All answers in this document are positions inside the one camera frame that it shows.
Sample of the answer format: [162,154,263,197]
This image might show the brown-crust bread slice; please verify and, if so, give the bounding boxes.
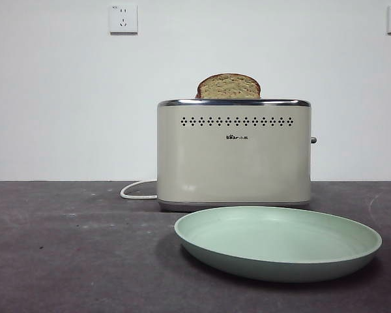
[195,72,262,100]

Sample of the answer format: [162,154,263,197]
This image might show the pale green round plate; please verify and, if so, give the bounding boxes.
[173,205,383,283]

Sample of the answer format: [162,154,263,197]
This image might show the cream two-slot toaster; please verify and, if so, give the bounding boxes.
[156,97,317,213]

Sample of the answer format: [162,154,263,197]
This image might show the white toaster power cord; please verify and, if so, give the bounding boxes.
[119,180,159,200]

